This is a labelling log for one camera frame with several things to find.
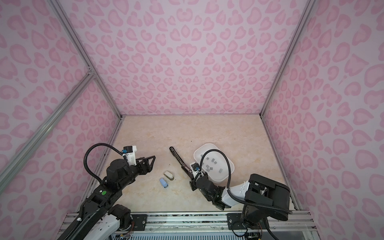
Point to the aluminium diagonal frame bar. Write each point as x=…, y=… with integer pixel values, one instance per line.
x=19, y=160

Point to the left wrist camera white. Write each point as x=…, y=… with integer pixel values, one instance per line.
x=129, y=154

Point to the aluminium frame corner post right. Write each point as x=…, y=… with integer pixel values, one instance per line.
x=297, y=34

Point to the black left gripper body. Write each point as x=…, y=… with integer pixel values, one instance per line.
x=140, y=170

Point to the aluminium frame corner post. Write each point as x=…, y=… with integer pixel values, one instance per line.
x=297, y=34
x=79, y=46

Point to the blue small stapler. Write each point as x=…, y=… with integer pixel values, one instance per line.
x=164, y=183

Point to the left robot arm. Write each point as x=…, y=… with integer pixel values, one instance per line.
x=99, y=215

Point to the aluminium frame corner post left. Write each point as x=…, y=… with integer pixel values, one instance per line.
x=79, y=46

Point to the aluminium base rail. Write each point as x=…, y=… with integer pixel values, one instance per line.
x=203, y=226

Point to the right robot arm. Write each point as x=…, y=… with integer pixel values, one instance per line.
x=261, y=198

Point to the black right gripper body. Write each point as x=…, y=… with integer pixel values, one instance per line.
x=193, y=185

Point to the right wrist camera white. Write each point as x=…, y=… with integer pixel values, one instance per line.
x=195, y=167

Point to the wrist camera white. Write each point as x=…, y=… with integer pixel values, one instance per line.
x=129, y=154
x=195, y=167

